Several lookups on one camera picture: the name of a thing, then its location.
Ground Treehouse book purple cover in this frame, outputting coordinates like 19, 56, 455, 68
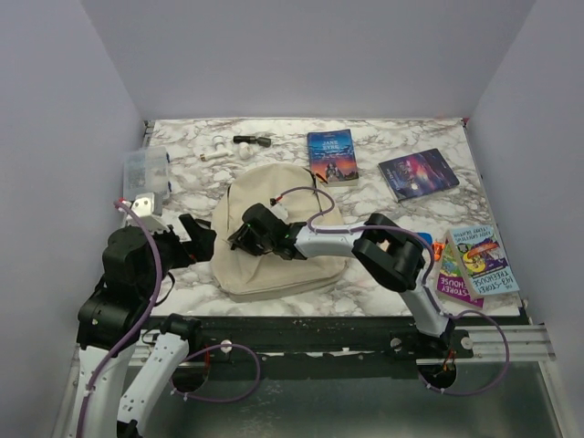
436, 242, 485, 310

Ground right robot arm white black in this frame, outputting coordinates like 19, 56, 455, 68
228, 203, 454, 358

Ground Treehouse book blue cover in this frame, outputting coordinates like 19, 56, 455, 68
445, 224, 519, 298

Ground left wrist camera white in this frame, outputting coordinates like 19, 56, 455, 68
131, 193, 163, 217

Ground white plastic pipe fitting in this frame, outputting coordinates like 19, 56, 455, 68
199, 135, 234, 162

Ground blue eraser box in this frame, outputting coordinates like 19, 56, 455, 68
418, 232, 433, 245

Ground beige student backpack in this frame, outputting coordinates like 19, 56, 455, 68
211, 163, 348, 302

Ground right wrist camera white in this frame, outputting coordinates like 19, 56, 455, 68
269, 200, 288, 222

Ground black cylindrical tool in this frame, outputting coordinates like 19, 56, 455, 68
233, 135, 272, 148

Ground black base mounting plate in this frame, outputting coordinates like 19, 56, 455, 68
195, 317, 474, 381

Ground small white round cap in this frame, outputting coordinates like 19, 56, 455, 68
238, 142, 254, 161

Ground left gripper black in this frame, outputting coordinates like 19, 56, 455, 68
142, 212, 217, 295

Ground clear plastic organizer box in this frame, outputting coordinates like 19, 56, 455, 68
122, 147, 172, 202

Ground Jane Eyre blue book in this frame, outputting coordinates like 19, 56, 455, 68
307, 130, 360, 187

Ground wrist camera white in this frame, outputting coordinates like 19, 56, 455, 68
131, 193, 163, 217
269, 200, 288, 222

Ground orange small sharpener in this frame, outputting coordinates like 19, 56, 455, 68
432, 241, 446, 262

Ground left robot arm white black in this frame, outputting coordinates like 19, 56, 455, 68
68, 214, 216, 437

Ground dark purple book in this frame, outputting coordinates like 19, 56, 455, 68
378, 148, 460, 203

